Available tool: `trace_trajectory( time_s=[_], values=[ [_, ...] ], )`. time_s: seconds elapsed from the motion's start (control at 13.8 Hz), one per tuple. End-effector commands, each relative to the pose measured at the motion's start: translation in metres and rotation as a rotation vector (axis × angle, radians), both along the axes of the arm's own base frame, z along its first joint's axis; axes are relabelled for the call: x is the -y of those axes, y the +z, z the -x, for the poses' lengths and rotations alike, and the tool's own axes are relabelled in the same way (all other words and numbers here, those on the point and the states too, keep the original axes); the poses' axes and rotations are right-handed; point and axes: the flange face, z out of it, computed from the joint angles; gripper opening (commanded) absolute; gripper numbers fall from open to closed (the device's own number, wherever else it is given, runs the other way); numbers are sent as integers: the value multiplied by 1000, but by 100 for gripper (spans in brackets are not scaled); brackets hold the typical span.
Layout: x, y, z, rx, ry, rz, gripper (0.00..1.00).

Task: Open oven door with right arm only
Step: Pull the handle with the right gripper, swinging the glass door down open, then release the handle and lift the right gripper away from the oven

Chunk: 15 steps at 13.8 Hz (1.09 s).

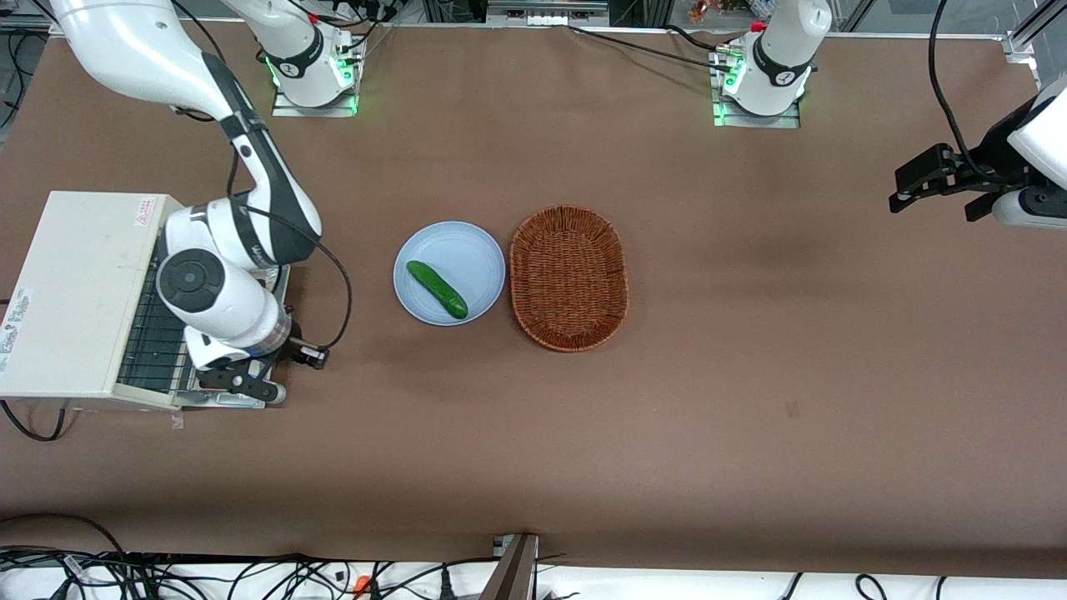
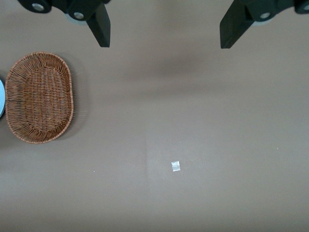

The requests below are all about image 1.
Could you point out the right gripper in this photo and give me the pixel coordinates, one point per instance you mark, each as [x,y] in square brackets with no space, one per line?
[288,350]

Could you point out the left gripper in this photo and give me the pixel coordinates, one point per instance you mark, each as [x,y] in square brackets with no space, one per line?
[992,162]

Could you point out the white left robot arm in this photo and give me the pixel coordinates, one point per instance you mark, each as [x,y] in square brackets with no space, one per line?
[779,58]

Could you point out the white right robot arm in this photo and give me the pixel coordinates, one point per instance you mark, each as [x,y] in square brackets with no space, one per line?
[208,292]

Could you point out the white toaster oven body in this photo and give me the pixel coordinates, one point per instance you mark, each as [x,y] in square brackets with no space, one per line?
[75,292]

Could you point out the red warning sticker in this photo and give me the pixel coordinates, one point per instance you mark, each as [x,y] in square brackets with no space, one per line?
[145,211]

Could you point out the green cucumber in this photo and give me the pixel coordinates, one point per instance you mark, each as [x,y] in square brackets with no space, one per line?
[437,289]

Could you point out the light blue plate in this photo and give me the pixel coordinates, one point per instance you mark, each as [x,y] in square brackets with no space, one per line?
[458,258]

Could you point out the grey metal stand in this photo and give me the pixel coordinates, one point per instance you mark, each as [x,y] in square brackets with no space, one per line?
[513,571]

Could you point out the brown wicker basket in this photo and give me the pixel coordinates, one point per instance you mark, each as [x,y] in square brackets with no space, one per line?
[568,279]

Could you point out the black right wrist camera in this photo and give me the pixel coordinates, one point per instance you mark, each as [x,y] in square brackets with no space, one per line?
[310,356]

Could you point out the aluminium frame profile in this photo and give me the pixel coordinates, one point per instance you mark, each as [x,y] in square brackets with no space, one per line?
[1029,37]

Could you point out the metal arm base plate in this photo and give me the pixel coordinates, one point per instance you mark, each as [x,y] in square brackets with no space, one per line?
[350,83]
[721,112]

